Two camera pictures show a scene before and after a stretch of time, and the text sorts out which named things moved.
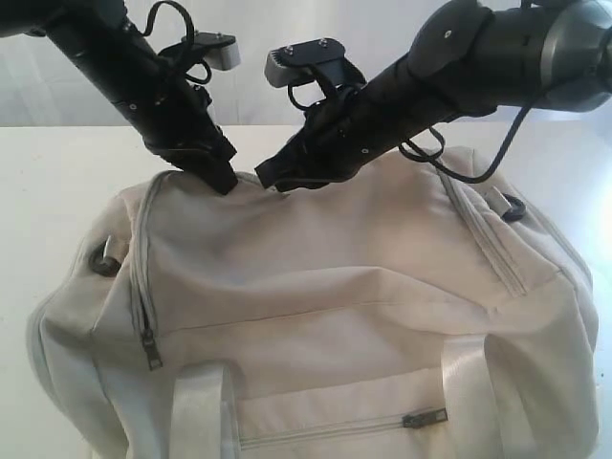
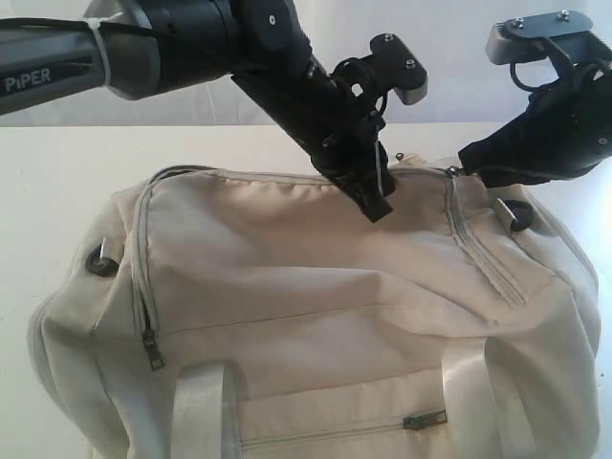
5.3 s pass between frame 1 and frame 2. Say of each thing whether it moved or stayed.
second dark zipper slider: stayed
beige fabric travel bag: stayed
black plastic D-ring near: stayed
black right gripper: moved
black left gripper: moved
